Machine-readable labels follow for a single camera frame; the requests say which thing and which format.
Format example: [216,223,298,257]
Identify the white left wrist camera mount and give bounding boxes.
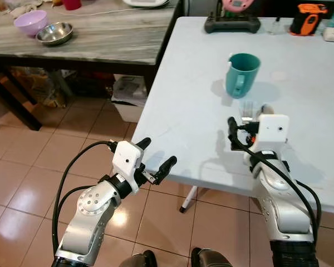
[111,140,146,193]

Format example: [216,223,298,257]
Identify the grey marble top table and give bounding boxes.
[0,0,183,132]

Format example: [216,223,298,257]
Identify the white round appliance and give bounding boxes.
[122,0,171,8]

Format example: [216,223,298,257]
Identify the white folding table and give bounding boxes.
[131,16,334,215]

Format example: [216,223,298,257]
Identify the robot right leg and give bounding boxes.
[190,247,235,267]

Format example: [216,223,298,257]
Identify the teal plastic mug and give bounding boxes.
[225,52,262,100]

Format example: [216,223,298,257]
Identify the yellow printed bag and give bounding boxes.
[10,66,68,110]

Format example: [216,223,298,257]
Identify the white storage box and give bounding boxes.
[111,73,151,123]

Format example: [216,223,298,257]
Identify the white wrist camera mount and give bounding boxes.
[257,113,291,155]
[111,140,146,193]

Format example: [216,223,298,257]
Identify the thin white cable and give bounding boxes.
[80,6,130,16]

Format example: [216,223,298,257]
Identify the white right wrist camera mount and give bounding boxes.
[257,113,291,155]

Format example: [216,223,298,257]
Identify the purple plastic bowl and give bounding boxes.
[13,9,49,38]

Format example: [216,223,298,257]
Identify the black remote controller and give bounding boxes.
[204,13,262,34]

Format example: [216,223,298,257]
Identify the orange and black device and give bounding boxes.
[289,3,328,37]

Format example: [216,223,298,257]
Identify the red cup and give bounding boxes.
[62,0,83,11]

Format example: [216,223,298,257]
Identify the small clear glass bottle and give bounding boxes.
[269,16,282,36]

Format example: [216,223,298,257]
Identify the white table leg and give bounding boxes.
[179,185,199,214]

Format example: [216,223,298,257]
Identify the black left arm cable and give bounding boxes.
[51,140,116,252]

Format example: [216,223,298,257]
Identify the stainless steel bowl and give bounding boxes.
[35,22,75,47]

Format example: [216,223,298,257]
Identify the pink round appliance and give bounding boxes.
[220,0,256,15]

